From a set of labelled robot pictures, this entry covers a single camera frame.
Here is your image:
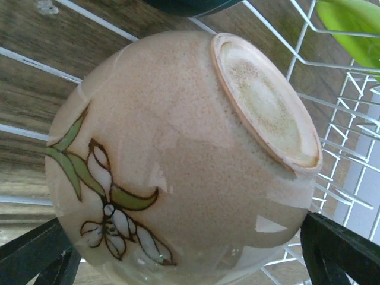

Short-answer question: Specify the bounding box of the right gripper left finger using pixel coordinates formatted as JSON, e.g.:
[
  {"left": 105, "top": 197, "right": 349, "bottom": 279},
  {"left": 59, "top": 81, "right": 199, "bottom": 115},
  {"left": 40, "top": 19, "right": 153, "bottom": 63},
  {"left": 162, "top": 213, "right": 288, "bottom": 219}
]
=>
[{"left": 1, "top": 218, "right": 81, "bottom": 284}]

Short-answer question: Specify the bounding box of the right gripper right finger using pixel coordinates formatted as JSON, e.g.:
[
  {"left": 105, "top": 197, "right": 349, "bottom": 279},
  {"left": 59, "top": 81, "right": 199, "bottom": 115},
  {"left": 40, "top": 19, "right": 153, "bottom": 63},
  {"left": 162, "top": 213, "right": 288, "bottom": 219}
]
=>
[{"left": 300, "top": 212, "right": 379, "bottom": 284}]

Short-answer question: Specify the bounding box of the white wire dish rack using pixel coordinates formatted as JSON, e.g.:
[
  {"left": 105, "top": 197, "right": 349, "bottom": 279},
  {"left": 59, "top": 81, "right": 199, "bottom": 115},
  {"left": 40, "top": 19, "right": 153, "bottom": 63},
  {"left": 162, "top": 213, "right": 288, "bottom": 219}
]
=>
[{"left": 0, "top": 0, "right": 380, "bottom": 285}]

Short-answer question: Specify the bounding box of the beige floral bowl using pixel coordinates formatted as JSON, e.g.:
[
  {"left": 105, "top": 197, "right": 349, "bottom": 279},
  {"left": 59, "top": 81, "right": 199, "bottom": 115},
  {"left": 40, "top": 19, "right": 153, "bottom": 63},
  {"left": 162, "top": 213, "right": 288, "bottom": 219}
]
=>
[{"left": 45, "top": 31, "right": 322, "bottom": 284}]

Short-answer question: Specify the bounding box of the green plate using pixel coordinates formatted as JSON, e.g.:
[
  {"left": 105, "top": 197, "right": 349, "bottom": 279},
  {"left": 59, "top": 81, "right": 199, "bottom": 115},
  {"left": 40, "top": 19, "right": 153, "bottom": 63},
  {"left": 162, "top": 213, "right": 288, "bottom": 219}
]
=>
[{"left": 316, "top": 1, "right": 379, "bottom": 69}]

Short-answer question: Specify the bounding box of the teal white bowl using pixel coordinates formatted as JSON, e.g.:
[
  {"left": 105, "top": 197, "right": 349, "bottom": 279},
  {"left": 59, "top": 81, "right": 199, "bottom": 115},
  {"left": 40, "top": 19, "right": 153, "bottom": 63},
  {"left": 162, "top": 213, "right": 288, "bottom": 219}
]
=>
[{"left": 144, "top": 0, "right": 240, "bottom": 17}]

